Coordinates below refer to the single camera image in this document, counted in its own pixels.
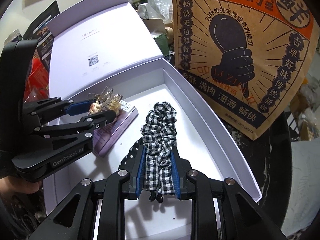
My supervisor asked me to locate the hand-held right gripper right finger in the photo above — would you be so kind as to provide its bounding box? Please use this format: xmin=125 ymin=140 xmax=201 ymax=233
xmin=170 ymin=147 xmax=285 ymax=240

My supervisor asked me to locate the red canister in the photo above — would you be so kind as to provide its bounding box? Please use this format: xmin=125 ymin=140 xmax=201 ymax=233
xmin=27 ymin=56 xmax=50 ymax=105

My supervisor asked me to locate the black display card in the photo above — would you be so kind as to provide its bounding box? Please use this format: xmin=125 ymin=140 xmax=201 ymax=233
xmin=22 ymin=0 xmax=60 ymax=70

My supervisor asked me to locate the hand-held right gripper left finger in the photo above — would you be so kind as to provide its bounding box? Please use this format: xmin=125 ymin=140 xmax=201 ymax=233
xmin=46 ymin=145 xmax=147 ymax=240

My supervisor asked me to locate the person's left hand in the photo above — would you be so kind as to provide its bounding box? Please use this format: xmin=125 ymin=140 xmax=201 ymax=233
xmin=0 ymin=175 xmax=42 ymax=195

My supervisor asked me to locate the lavender gift box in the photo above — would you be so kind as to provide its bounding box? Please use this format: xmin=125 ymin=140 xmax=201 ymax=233
xmin=42 ymin=0 xmax=263 ymax=240

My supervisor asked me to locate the black white gingham scrunchie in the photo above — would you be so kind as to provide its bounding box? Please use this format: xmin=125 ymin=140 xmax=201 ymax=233
xmin=140 ymin=101 xmax=178 ymax=195

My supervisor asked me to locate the black polka dot scrunchie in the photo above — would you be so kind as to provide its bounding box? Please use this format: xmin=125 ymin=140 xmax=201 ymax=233
xmin=119 ymin=140 xmax=165 ymax=203

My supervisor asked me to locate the crumpled clear plastic bag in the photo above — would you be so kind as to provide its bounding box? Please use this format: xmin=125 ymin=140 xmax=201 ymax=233
xmin=137 ymin=0 xmax=173 ymax=23

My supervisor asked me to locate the brown printed paper bag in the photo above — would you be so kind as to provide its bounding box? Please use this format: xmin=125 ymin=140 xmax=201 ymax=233
xmin=170 ymin=0 xmax=314 ymax=140

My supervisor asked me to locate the clear hair claw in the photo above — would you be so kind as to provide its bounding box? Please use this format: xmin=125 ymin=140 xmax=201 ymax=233
xmin=87 ymin=86 xmax=124 ymax=117

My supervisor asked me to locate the dark green basket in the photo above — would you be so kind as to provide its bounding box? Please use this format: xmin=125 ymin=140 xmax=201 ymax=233
xmin=154 ymin=34 xmax=168 ymax=57

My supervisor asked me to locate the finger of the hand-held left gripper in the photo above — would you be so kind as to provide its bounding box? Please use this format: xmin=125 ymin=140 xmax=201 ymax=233
xmin=24 ymin=97 xmax=92 ymax=126
xmin=34 ymin=110 xmax=117 ymax=143

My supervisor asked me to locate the small leaf print chair cover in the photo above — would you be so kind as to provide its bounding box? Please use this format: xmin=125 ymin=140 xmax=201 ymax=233
xmin=290 ymin=137 xmax=320 ymax=205

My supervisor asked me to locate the purple card box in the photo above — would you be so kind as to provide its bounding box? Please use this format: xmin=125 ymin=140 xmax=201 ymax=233
xmin=91 ymin=99 xmax=139 ymax=157

